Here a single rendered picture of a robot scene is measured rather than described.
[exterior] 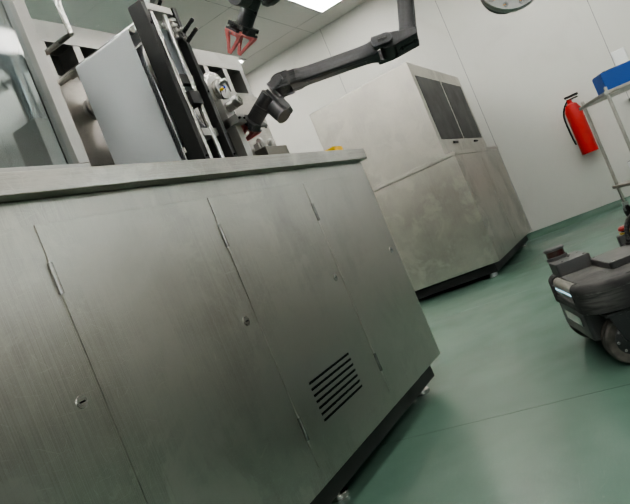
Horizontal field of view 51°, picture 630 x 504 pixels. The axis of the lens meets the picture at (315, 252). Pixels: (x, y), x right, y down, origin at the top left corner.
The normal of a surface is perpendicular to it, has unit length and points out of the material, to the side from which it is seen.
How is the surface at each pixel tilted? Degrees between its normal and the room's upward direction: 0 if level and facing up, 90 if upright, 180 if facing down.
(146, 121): 90
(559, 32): 90
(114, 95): 90
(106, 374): 90
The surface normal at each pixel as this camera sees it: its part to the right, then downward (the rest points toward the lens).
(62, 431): 0.82, -0.35
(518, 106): -0.43, 0.16
